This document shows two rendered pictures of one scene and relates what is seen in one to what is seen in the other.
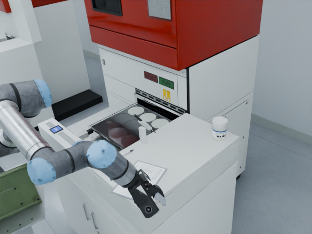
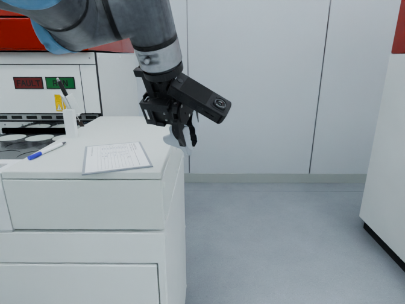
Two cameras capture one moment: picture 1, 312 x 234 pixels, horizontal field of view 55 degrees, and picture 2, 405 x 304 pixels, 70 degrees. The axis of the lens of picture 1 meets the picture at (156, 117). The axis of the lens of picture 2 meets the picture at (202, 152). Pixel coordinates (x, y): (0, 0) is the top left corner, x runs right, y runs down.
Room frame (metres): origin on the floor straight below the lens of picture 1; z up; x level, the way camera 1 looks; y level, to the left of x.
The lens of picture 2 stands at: (0.31, 0.46, 1.20)
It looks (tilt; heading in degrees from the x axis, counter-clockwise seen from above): 18 degrees down; 311
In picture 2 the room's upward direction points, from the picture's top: straight up
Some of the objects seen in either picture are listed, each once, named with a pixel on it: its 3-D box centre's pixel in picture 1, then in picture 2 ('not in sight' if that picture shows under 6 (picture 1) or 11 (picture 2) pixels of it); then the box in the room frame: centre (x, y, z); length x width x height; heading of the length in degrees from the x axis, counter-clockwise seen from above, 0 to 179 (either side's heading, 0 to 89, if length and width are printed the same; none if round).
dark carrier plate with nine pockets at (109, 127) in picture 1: (133, 124); (22, 146); (1.44, 0.13, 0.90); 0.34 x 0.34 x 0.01; 40
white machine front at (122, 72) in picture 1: (139, 82); (3, 102); (1.73, 0.09, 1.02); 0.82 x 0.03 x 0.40; 40
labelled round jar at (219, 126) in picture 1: (219, 128); not in sight; (1.17, -0.30, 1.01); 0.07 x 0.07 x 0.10
